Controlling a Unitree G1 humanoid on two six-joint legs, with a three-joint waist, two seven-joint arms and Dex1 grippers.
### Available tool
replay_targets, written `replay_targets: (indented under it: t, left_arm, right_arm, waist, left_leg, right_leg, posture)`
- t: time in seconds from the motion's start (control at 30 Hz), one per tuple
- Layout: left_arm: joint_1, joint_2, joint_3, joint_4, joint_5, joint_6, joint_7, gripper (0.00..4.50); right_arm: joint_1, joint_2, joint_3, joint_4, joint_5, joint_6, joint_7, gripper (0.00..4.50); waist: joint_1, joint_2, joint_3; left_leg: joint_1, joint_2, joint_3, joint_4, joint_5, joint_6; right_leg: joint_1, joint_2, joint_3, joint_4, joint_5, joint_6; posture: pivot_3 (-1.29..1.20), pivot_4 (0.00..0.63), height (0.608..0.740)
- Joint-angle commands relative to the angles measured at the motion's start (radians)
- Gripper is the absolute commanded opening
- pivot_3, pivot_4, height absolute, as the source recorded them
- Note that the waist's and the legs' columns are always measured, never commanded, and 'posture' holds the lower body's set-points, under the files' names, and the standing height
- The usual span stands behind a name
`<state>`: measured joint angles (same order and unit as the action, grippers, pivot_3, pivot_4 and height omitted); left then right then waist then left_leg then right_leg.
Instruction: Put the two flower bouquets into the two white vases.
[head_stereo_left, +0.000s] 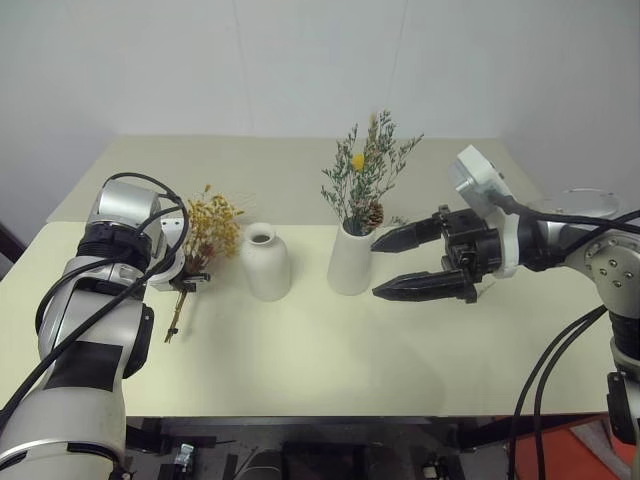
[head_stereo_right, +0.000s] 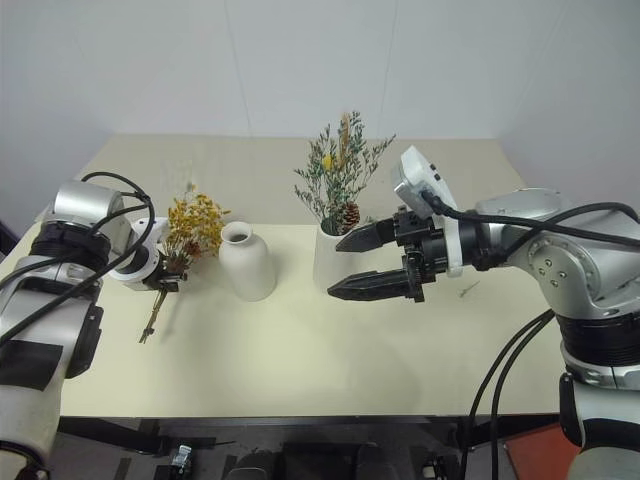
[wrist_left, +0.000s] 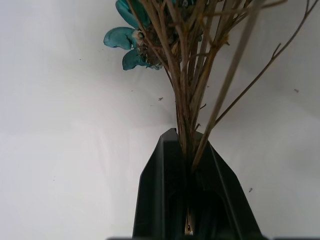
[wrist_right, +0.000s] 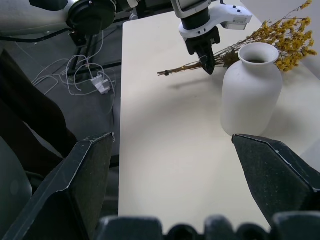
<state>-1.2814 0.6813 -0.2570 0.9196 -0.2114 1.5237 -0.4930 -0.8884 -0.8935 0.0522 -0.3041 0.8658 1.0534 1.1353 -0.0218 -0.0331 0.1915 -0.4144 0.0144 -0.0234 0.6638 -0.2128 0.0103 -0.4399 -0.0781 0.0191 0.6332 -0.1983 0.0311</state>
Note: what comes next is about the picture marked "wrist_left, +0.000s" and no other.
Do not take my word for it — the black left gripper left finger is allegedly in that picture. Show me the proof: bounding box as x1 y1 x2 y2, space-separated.
131 127 189 238

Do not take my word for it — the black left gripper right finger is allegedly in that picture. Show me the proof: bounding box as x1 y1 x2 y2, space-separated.
186 131 263 238

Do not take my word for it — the teal dried flower bouquet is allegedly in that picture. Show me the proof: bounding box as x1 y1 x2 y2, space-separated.
103 0 320 236

